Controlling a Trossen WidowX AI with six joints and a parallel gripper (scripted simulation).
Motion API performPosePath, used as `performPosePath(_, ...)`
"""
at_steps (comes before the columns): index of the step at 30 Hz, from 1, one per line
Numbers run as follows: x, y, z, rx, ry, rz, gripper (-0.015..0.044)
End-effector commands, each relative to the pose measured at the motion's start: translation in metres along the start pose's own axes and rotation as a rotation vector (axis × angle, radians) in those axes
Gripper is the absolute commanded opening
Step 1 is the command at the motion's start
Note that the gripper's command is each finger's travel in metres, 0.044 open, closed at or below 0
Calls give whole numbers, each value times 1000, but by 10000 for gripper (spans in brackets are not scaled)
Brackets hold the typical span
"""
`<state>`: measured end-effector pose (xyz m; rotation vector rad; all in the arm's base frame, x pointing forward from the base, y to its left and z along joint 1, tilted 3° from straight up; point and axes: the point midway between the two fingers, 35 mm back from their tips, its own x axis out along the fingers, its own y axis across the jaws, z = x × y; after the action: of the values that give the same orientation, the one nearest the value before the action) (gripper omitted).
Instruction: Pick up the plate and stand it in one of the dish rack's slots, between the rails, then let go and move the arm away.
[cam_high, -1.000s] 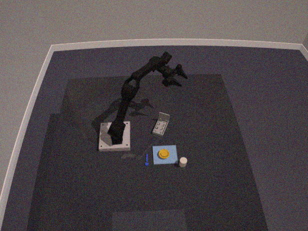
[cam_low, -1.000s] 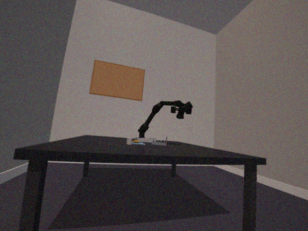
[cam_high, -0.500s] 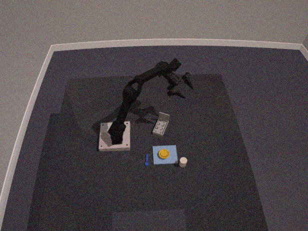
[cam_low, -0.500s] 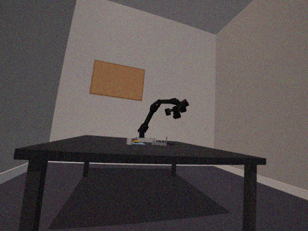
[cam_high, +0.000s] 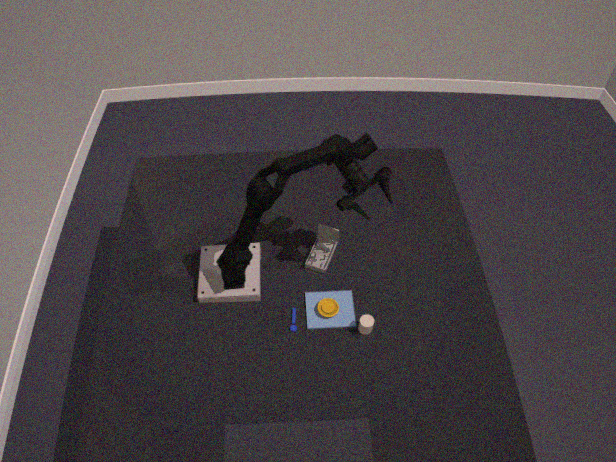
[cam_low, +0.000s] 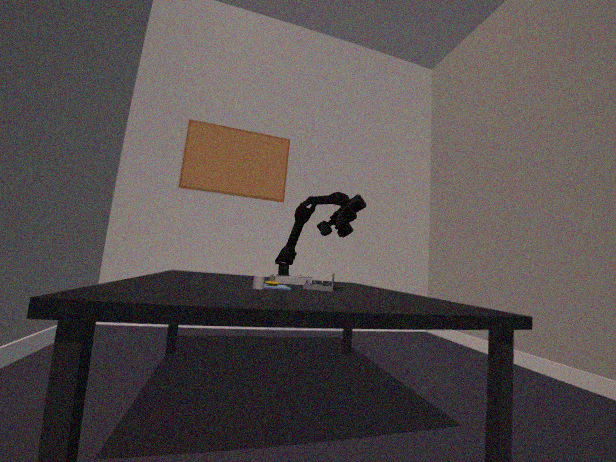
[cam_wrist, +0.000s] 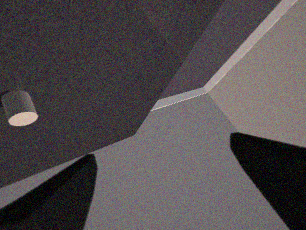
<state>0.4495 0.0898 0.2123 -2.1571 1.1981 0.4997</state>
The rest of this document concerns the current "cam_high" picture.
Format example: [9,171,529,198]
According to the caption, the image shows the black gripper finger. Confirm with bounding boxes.
[347,203,371,220]
[378,178,393,203]

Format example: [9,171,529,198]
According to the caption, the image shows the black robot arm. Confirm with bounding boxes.
[216,133,378,290]

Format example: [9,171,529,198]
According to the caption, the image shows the light blue flat mat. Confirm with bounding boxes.
[305,291,356,330]

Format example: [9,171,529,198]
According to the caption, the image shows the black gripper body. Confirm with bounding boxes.
[336,165,394,211]

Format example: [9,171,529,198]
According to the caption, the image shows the golden yellow plate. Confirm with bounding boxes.
[317,298,339,317]

